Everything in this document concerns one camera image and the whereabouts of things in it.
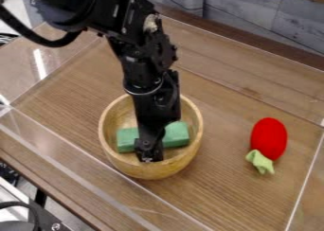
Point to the red plush tomato toy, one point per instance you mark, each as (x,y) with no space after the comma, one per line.
(268,144)

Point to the brown wooden bowl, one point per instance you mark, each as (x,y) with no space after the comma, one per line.
(116,117)

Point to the green rectangular block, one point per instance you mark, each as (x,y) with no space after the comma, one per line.
(175,138)

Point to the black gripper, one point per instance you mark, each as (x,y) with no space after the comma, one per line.
(156,109)

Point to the black metal bracket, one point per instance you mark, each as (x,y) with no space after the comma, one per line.
(43,219)

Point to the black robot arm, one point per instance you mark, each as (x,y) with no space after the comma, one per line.
(131,25)

